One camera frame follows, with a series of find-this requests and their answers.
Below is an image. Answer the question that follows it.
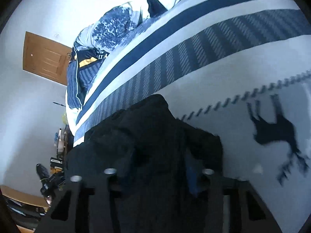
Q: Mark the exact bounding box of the black puffer jacket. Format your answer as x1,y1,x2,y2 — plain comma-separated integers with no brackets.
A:
65,95,223,232

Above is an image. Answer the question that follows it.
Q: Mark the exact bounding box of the cluttered dark side table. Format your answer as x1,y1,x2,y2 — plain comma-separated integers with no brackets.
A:
50,125,74,175

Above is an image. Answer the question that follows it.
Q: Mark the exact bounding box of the yellow plastic bag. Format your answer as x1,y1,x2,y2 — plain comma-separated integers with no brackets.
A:
62,113,68,125

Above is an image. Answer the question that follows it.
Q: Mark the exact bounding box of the blue striped bed sheet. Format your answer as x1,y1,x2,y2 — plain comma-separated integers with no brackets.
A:
71,0,310,232

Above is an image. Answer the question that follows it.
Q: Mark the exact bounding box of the brown wooden door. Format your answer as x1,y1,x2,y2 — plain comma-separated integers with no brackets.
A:
23,32,72,86

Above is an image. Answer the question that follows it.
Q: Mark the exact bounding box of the blue white crumpled duvet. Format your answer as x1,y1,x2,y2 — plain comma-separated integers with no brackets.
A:
66,0,180,110

